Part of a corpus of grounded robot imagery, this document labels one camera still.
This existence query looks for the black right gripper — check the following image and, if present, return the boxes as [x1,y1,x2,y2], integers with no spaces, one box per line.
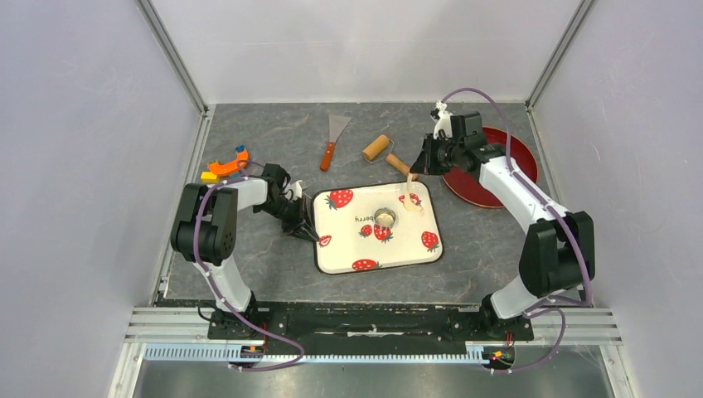
[410,134,463,177]

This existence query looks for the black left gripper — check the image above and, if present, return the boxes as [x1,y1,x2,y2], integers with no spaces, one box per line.
[254,196,318,243]

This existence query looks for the beige dough scrap ring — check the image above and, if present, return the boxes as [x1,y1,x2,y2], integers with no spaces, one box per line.
[402,172,425,216]

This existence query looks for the dark red round plate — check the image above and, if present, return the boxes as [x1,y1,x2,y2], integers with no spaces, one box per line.
[442,126,540,210]

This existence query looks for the wooden dough roller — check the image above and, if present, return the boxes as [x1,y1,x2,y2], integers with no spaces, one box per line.
[361,134,419,181]

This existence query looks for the white strawberry print tray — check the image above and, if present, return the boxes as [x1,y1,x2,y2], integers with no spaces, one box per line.
[312,182,444,275]

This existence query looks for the round metal cutter ring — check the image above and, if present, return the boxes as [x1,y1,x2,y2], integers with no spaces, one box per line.
[374,206,398,230]

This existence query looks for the metal scraper with wooden handle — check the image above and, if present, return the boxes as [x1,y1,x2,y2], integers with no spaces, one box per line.
[319,114,352,172]

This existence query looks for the beige dough piece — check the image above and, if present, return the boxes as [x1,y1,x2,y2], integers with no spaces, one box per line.
[375,213,395,228]

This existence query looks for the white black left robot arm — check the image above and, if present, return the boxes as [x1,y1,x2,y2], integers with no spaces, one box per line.
[170,163,319,338]

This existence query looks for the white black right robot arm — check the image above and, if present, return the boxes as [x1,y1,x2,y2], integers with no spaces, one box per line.
[410,109,595,338]

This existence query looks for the orange curved toy block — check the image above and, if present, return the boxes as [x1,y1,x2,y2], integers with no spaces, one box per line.
[207,148,250,177]

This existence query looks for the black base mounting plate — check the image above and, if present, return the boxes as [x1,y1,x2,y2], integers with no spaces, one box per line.
[207,301,534,355]

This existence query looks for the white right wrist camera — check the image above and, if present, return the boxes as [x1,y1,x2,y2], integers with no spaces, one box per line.
[430,100,453,140]

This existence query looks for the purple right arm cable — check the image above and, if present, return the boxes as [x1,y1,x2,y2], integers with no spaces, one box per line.
[440,87,595,376]

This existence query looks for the light blue slotted cable duct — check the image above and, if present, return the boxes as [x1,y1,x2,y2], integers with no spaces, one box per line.
[143,342,489,365]

